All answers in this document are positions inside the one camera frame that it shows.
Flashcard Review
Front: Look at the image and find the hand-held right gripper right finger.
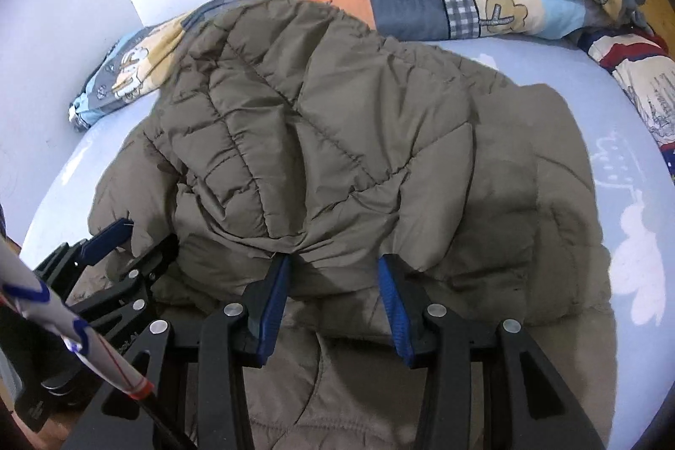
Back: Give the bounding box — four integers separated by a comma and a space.
377, 254, 607, 450

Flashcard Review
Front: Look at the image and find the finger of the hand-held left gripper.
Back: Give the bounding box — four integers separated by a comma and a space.
32, 218, 132, 279
66, 234, 180, 324

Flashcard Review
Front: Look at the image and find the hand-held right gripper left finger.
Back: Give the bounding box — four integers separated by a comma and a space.
63, 254, 293, 450

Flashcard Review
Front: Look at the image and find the brown puffer jacket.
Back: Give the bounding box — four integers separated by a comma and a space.
66, 0, 618, 450

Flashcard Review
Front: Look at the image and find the starry printed pillow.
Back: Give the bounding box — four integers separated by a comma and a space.
577, 27, 675, 179

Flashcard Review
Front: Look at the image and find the white strap with black cord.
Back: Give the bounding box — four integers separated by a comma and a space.
0, 242, 197, 450

